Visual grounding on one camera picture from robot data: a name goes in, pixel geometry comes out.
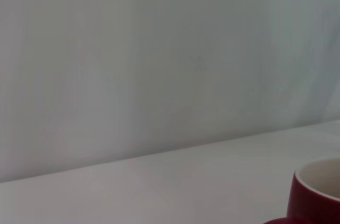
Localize red mug white inside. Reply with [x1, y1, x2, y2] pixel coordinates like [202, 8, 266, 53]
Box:
[261, 158, 340, 224]

